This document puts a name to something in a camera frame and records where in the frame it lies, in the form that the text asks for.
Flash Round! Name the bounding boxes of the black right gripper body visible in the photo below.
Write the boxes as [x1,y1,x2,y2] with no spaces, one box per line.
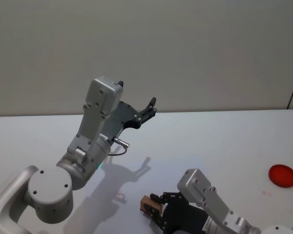
[160,191,210,234]

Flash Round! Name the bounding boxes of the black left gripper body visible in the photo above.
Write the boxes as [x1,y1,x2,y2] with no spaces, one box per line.
[99,99,141,142]

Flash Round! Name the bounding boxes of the small brown block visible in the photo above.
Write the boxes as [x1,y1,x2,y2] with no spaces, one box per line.
[140,195,165,216]

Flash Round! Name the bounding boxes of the white curtain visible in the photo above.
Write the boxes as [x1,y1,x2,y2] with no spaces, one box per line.
[0,0,293,118]

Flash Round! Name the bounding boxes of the white table cloth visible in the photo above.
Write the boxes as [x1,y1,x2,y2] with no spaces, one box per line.
[0,108,293,234]

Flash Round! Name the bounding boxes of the red round disc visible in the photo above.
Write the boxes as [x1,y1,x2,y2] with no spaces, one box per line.
[268,164,293,189]

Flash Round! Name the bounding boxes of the thin dark wrist cable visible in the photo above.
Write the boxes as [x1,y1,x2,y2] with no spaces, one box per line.
[106,136,130,157]

